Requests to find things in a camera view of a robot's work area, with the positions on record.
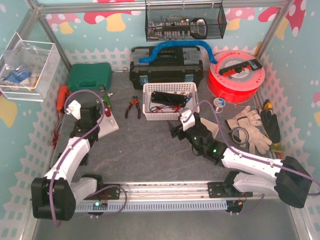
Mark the green small motor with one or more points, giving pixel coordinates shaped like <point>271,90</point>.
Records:
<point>106,100</point>

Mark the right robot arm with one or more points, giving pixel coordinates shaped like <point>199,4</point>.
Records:
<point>284,178</point>

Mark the black glove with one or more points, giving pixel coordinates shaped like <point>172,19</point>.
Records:
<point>270,124</point>

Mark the solder wire spool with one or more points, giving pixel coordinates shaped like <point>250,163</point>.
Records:
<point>218,104</point>

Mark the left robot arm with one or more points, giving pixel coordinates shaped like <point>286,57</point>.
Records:
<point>55,196</point>

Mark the white peg fixture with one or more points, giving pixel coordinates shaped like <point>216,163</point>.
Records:
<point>107,126</point>

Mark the tape roll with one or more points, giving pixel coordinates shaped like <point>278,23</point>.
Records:
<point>239,135</point>

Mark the green plastic case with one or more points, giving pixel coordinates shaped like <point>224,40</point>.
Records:
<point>91,76</point>

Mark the orange black pliers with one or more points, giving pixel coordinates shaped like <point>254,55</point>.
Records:
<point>134,102</point>

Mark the orange multimeter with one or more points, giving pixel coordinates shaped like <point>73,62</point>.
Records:
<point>63,94</point>

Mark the yellow black screwdriver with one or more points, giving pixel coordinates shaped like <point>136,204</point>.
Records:
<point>266,106</point>

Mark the red filament spool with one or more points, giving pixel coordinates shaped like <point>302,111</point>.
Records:
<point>237,88</point>

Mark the clear acrylic box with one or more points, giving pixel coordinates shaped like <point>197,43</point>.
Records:
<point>42,58</point>

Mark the aluminium rail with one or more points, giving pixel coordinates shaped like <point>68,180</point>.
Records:
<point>165,190</point>

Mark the small white tray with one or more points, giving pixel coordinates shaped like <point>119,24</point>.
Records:
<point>211,126</point>

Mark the white work gloves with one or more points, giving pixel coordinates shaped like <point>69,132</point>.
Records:
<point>251,120</point>

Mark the large red spring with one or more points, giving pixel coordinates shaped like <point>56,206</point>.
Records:
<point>107,112</point>

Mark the black toolbox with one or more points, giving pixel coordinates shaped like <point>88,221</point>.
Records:
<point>172,65</point>

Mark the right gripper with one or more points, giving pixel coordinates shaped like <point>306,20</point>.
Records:
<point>180,130</point>

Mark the white perforated basket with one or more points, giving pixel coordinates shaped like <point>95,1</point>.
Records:
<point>159,112</point>

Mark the grey slotted cable duct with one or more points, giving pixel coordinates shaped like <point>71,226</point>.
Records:
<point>155,206</point>

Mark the red multimeter leads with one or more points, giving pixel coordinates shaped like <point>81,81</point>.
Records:
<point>56,131</point>

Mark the blue white gloves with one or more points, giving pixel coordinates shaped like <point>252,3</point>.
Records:
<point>19,76</point>

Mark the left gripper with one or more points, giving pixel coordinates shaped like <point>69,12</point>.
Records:
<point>88,111</point>

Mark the black wire mesh basket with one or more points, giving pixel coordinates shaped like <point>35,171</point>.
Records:
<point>178,20</point>

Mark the black red connector strip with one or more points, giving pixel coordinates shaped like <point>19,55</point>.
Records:
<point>252,64</point>

